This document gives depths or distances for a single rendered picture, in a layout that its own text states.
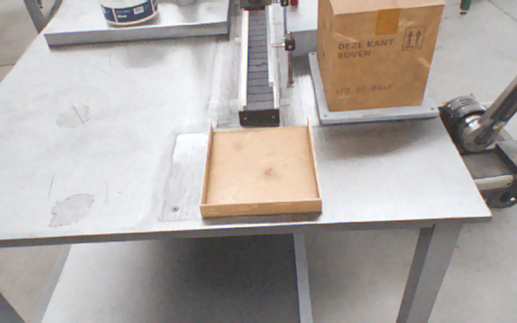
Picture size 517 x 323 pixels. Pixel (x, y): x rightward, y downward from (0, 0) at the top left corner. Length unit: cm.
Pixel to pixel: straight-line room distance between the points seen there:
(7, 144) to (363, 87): 96
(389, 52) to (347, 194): 36
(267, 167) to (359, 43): 36
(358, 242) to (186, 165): 106
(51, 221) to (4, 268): 118
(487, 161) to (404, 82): 96
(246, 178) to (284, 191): 10
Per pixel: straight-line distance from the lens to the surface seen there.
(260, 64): 135
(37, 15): 278
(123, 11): 172
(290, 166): 105
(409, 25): 111
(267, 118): 118
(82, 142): 127
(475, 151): 207
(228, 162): 107
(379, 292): 184
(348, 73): 113
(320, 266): 188
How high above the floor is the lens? 155
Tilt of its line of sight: 42 degrees down
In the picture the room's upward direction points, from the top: 6 degrees counter-clockwise
